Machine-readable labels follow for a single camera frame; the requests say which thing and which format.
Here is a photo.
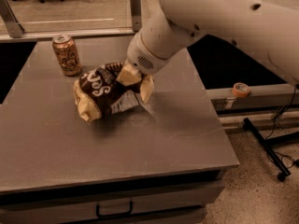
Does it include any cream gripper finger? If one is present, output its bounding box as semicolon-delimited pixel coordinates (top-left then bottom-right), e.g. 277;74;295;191
140;75;154;104

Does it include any brown chip bag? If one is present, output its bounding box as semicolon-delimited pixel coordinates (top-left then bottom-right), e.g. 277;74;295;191
74;63;146;122

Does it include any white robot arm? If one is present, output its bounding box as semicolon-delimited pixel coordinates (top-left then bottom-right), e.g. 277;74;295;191
117;0;299;102

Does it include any orange soda can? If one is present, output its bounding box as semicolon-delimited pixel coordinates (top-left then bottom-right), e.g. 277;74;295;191
52;35;82;76

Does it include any orange tape roll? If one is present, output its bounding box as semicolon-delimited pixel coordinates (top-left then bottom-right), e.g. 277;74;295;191
233;82;250;98

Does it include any grey cabinet drawer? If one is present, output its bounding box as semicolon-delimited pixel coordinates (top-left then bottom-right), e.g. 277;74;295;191
0;180;224;224

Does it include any black stand leg with caster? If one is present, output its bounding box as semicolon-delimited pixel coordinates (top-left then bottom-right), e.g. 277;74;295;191
243;118;291;182

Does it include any middle metal glass bracket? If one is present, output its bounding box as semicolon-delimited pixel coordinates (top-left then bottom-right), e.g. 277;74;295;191
130;0;142;32

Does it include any metal glass bracket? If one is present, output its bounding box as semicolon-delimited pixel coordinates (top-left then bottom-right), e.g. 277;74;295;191
0;0;24;38
130;0;142;32

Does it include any left metal glass bracket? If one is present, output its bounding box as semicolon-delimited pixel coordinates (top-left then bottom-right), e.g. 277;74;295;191
0;0;24;38

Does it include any black drawer handle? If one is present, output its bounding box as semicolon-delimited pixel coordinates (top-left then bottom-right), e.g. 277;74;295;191
95;201;134;219

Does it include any black cable on floor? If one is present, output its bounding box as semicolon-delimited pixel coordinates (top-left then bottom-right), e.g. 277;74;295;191
264;86;299;170

